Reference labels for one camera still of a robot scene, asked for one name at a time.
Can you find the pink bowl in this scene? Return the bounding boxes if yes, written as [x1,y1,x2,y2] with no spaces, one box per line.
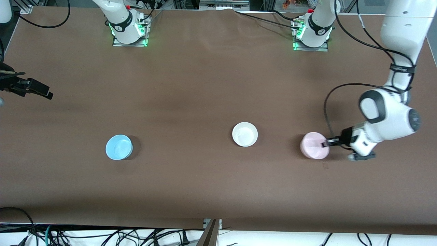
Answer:
[300,132,330,160]

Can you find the blue bowl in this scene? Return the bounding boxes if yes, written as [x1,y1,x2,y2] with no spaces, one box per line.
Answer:
[105,134,133,161]

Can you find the white bowl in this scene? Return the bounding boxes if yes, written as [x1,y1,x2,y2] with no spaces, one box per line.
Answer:
[232,122,258,147]

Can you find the aluminium corner extrusion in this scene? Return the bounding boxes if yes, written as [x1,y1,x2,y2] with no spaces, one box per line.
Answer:
[14,0,34,14]

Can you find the brown table cover sheet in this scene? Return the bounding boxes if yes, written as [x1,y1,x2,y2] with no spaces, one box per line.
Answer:
[0,6,437,236]

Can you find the orange background object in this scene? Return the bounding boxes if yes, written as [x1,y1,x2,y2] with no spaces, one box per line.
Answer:
[282,0,308,9]

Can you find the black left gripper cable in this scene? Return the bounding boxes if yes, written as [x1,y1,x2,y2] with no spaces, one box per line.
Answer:
[324,0,415,139]

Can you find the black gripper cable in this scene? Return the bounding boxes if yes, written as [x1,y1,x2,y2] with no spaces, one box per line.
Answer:
[324,0,415,139]
[14,0,71,28]

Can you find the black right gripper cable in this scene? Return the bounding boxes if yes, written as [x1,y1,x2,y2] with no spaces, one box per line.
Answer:
[14,0,71,28]

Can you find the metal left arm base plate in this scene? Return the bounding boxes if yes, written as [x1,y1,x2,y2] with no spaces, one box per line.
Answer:
[293,19,329,52]

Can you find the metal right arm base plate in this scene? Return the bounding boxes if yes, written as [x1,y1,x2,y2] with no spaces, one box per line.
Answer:
[113,17,148,47]

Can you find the black looped floor cable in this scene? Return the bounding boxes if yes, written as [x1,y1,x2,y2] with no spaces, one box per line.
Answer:
[0,207,36,238]

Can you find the short black base cable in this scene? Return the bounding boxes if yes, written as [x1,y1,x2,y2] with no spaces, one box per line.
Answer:
[271,10,298,20]

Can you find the long black base cable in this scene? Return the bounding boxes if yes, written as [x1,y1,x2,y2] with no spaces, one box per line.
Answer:
[234,11,301,30]

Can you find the aluminium frame post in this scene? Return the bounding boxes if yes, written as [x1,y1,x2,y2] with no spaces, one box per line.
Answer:
[196,219,222,246]

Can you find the silver frame rail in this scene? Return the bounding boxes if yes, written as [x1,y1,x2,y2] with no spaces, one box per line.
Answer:
[200,0,250,11]

